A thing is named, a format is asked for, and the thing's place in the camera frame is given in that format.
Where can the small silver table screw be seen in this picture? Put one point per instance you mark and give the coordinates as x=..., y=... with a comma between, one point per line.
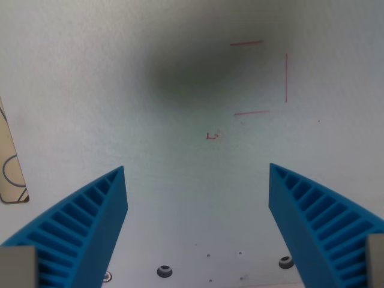
x=106, y=276

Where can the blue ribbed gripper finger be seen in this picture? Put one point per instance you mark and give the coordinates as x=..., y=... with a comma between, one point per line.
x=315, y=216
x=81, y=228

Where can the beige board with blue lines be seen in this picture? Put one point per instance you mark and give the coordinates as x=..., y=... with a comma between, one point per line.
x=10, y=168

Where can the grey table bolt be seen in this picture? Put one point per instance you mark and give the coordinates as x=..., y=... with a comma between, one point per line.
x=286, y=262
x=164, y=271

